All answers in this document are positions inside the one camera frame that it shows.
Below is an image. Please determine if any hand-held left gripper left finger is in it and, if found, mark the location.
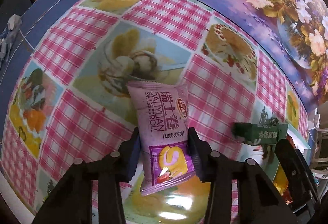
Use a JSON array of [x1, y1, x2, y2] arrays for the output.
[[32, 133, 140, 224]]

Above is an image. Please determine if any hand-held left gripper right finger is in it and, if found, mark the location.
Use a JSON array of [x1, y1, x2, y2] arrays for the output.
[[188, 128, 287, 224]]

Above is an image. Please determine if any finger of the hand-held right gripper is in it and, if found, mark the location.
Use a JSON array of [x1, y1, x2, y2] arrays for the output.
[[275, 139, 319, 213]]

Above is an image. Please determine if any yellow snack packet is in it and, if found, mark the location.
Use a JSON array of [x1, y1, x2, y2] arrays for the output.
[[273, 168, 290, 197]]

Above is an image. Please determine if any teal-edged white cardboard box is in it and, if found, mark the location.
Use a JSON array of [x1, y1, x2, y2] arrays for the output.
[[270, 124, 312, 204]]

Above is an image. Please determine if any pink cake roll packet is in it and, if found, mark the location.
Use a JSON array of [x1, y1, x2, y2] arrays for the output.
[[127, 81, 197, 197]]

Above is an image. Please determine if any green snack packet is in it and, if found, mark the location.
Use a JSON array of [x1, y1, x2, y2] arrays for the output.
[[232, 123, 289, 147]]

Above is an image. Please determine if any white shelf rack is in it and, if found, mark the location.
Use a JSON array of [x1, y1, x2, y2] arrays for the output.
[[311, 127, 328, 171]]

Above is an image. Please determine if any flower painting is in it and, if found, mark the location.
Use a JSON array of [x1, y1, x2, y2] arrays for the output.
[[170, 0, 328, 112]]

